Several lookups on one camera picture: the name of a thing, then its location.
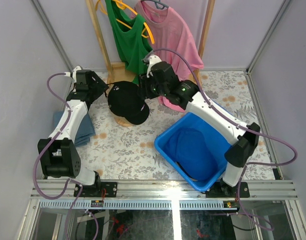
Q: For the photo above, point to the green tank top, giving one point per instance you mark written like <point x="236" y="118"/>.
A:
<point x="132" y="47"/>

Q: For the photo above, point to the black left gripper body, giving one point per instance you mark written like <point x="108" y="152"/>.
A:
<point x="93" y="83"/>

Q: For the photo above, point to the wooden hat stand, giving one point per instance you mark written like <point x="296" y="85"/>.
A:
<point x="123" y="122"/>

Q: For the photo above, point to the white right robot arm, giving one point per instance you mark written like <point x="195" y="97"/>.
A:
<point x="189" y="96"/>

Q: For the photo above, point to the black baseball cap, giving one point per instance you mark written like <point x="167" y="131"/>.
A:
<point x="124" y="101"/>

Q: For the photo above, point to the folded blue denim cloth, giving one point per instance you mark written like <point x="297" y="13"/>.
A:
<point x="84" y="133"/>

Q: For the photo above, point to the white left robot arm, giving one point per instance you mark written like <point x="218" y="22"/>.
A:
<point x="58" y="155"/>

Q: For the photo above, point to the wooden clothes rack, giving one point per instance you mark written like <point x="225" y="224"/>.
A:
<point x="196" y="13"/>

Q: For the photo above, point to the grey clothes hanger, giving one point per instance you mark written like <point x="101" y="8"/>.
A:
<point x="158" y="4"/>

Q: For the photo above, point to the pink t-shirt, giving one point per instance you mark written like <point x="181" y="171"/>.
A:
<point x="171" y="31"/>

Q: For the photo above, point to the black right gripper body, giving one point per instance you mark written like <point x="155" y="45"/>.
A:
<point x="149" y="87"/>

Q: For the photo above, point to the aluminium mounting rail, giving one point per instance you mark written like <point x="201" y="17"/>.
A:
<point x="164" y="195"/>

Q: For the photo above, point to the blue baseball cap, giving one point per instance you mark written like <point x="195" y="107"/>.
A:
<point x="187" y="148"/>

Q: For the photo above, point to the blue plastic bin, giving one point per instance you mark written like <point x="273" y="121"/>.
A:
<point x="215" y="142"/>

